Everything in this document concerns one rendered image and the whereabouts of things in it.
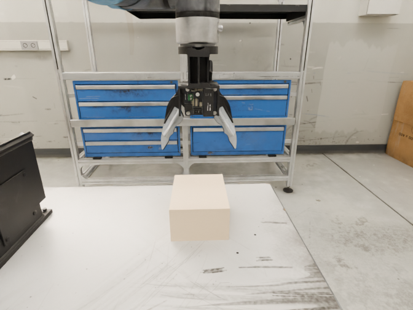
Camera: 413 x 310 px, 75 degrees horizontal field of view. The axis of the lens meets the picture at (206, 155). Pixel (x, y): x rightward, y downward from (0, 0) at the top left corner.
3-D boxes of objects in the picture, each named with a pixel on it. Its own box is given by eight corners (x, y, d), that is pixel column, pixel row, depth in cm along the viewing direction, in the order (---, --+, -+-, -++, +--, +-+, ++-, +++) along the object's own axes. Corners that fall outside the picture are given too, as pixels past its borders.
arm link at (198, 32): (176, 21, 49) (220, 21, 50) (177, 48, 51) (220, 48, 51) (173, 16, 42) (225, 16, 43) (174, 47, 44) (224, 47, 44)
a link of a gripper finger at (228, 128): (237, 157, 52) (209, 119, 49) (233, 146, 57) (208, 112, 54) (251, 147, 51) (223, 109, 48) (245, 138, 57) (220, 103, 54)
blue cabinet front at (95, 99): (85, 156, 205) (72, 80, 185) (180, 155, 207) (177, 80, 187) (84, 157, 202) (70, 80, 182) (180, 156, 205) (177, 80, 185)
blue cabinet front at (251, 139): (190, 154, 208) (189, 80, 188) (283, 153, 210) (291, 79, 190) (190, 156, 205) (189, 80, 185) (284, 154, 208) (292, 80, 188)
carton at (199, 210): (176, 200, 70) (174, 174, 67) (221, 200, 71) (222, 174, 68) (170, 241, 55) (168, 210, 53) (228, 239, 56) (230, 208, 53)
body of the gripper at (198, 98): (177, 120, 47) (174, 45, 43) (179, 110, 55) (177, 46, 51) (220, 119, 47) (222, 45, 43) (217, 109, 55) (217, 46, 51)
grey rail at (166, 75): (63, 79, 190) (62, 71, 188) (300, 77, 196) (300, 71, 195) (57, 80, 181) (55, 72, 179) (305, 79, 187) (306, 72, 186)
